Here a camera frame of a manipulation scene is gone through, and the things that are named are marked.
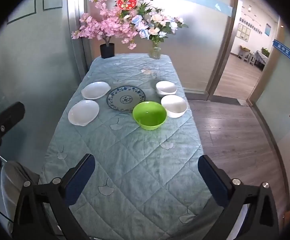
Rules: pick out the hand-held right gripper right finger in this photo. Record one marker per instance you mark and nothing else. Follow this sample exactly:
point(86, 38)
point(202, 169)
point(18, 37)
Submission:
point(213, 180)

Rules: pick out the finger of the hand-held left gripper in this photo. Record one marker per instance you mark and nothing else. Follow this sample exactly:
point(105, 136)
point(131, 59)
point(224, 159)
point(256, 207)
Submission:
point(12, 112)

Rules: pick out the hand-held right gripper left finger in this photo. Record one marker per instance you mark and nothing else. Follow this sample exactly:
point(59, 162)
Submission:
point(81, 177)

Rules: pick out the white plate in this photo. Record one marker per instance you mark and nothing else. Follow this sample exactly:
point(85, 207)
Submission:
point(83, 112)
point(95, 90)

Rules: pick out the white bowl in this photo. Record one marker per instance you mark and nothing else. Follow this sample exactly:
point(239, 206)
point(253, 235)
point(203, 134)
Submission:
point(166, 87)
point(176, 105)

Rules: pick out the blue patterned plate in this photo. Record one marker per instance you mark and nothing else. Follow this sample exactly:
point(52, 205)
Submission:
point(125, 99)

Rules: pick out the green bowl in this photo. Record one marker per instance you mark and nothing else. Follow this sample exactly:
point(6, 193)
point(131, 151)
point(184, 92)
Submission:
point(148, 116)

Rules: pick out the grey cloth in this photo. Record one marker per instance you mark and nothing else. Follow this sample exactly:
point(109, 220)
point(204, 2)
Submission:
point(15, 180)

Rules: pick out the light blue quilted tablecloth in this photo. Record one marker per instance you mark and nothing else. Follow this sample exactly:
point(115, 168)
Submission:
point(135, 167)

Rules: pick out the potted pink blossom tree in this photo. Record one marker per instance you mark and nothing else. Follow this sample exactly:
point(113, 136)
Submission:
point(107, 51)

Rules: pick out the table with grey cloth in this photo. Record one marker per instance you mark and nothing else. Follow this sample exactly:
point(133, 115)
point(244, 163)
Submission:
point(261, 57)

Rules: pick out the white side table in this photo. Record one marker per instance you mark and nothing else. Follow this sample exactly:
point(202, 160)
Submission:
point(243, 51)

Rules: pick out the green potted plant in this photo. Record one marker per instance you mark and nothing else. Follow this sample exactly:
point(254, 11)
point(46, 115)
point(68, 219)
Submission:
point(265, 52)

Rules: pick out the glass vase with flowers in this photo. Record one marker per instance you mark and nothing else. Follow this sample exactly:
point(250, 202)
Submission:
point(155, 52)

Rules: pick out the blue banner strip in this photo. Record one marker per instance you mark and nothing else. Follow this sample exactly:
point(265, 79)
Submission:
point(288, 55)

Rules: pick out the red round hanging ornament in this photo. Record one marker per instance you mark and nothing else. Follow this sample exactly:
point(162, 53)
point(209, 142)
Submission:
point(126, 3)

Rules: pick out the framed wall pictures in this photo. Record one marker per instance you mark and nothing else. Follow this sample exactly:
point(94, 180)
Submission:
point(243, 32)

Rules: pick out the blue wall picture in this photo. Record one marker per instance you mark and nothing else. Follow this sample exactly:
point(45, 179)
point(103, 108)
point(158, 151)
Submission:
point(267, 29)

